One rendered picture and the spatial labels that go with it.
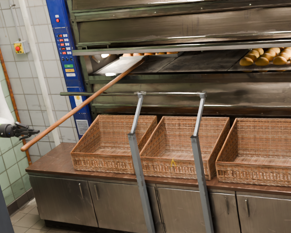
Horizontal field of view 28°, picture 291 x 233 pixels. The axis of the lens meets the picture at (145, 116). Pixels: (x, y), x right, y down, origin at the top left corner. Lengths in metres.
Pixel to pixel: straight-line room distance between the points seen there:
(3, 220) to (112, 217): 0.81
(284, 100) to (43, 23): 2.05
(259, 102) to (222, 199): 0.74
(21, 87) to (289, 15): 2.50
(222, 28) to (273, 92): 0.56
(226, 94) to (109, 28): 1.04
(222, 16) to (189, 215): 1.40
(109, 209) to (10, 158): 1.29
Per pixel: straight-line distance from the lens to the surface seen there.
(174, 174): 4.08
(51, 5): 4.73
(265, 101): 4.13
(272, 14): 3.95
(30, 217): 5.33
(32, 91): 5.20
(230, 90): 4.22
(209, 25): 4.11
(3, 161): 5.34
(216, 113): 4.32
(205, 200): 3.95
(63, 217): 4.84
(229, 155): 4.12
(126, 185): 4.28
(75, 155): 4.48
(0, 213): 4.46
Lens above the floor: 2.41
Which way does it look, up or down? 20 degrees down
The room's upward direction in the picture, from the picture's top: 11 degrees counter-clockwise
